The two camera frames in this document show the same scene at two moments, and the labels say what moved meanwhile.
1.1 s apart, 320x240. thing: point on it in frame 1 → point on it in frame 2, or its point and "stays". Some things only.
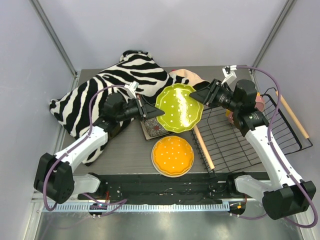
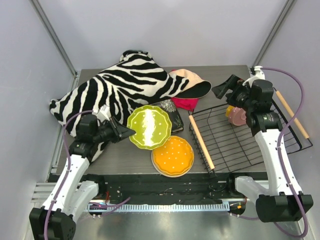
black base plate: x=167 y=188 stays
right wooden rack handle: x=294 y=116 stays
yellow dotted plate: x=227 y=112 stays
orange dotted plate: x=173 y=155 stays
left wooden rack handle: x=196 y=130 stays
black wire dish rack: x=223 y=147 stays
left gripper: x=142 y=108 → x=116 y=131
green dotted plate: x=182 y=113 → x=152 y=125
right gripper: x=213 y=92 → x=230 y=91
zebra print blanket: x=137 y=70 stays
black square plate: x=153 y=129 → x=176 y=122
